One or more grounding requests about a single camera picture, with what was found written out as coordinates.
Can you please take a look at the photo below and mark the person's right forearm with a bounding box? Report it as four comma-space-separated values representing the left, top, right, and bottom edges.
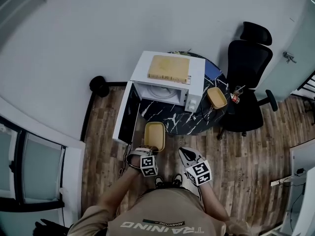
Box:
200, 180, 231, 221

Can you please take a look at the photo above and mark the white desk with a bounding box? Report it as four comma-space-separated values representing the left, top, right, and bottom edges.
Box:
270, 141, 315, 236

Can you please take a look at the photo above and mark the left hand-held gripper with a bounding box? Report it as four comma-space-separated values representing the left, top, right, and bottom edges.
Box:
126, 145, 159, 178

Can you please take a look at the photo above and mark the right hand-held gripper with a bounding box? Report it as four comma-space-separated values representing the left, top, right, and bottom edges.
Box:
178, 147, 213, 186

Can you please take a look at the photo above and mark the black round floor object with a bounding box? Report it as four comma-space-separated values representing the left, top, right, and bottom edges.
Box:
89, 75, 109, 98

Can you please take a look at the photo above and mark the black mesh office chair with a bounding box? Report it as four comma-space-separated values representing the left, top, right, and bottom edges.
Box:
218, 21, 278, 140

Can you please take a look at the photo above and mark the person's left hand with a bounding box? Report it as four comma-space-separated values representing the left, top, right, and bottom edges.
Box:
128, 155, 141, 169

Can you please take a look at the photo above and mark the blue notebook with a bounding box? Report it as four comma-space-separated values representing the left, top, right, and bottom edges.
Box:
204, 61, 223, 81

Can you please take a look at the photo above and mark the metal door handle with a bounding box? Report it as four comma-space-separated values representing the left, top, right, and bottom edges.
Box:
282, 51, 297, 64

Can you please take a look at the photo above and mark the person's left forearm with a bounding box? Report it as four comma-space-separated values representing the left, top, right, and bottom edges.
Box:
98, 167, 143, 211

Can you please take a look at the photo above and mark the white microwave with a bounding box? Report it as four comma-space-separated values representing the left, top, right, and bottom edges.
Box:
112, 50, 206, 144

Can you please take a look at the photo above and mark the clear cup with straw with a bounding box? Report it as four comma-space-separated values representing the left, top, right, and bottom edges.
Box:
233, 84, 246, 97

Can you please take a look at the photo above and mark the person's right shoe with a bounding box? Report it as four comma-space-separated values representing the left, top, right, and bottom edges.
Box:
172, 173, 183, 188

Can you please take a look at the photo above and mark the beige printed t-shirt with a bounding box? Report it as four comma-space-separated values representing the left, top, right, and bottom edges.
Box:
67, 188, 252, 236

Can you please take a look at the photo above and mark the round black marble table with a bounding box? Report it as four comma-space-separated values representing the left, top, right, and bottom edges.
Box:
139, 51, 231, 135

